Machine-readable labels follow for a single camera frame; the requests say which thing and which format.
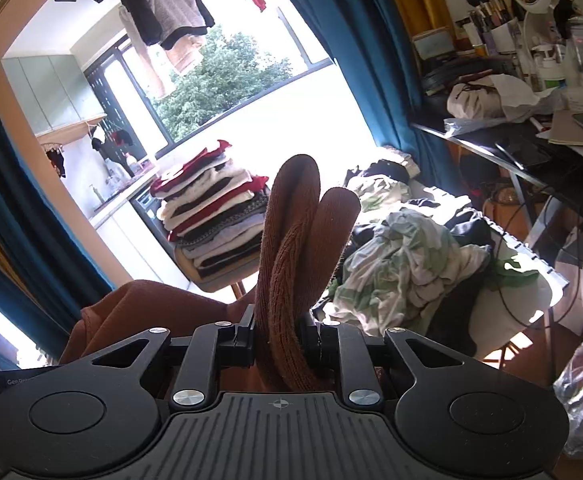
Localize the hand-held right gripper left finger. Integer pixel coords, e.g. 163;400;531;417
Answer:
91;305;257;411

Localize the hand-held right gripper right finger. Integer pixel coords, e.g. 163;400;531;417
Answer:
299;310;467;411

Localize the rust brown garment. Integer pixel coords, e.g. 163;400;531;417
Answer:
58;154;362;393

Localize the pile of unfolded clothes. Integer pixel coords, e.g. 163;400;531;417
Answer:
316;145;552;356

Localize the stack of folded clothes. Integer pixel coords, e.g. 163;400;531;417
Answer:
151;140;272;281

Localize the beige chair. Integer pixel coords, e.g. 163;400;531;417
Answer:
174;245;262;301

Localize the white balcony counter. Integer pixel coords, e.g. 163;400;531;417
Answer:
88;160;172;281

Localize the blue curtain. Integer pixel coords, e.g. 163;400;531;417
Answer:
0;35;117;361
261;0;452;181

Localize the small dark hanging garment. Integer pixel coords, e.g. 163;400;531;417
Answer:
41;142;67;178
90;125;132;161

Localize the black desk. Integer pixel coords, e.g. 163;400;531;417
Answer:
411;120;583;241

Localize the black framed window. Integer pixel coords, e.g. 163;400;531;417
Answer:
84;7;335;161

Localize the black tablet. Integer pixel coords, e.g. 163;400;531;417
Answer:
494;137;552;171

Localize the peach hanging garment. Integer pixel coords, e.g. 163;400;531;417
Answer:
164;34;206;75

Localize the pale hanging garment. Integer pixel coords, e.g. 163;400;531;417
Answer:
118;7;177;101

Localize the crumpled white plastic bag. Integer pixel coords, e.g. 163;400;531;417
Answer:
444;74;567;133

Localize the brown notebook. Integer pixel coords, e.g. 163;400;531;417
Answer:
549;110;583;150

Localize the grey black hanging garment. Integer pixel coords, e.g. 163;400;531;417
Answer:
114;0;214;51

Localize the green white pump bottle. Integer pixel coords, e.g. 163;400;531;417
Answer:
531;45;567;92

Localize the white brush holder cup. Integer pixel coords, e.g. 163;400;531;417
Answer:
484;17;522;56

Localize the bunch of makeup brushes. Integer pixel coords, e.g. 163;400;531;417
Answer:
464;0;519;31

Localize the pale green wall cabinet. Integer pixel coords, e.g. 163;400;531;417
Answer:
1;52;107;136

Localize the wooden doorway frame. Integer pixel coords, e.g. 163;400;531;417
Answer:
0;0;449;61

